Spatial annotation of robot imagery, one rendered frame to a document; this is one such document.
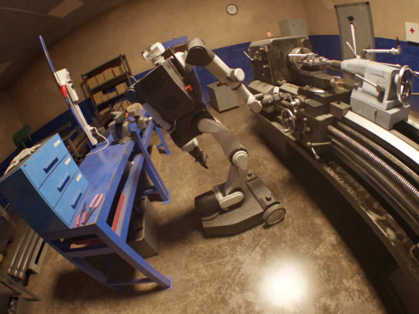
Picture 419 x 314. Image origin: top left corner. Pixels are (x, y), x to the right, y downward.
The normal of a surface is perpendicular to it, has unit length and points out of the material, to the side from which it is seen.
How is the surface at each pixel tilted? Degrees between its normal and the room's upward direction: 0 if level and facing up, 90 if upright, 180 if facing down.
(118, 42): 90
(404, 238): 0
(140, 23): 90
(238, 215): 0
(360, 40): 90
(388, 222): 0
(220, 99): 90
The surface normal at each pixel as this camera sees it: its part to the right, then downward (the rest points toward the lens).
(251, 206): -0.26, -0.81
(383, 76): -0.98, 0.18
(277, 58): 0.16, 0.50
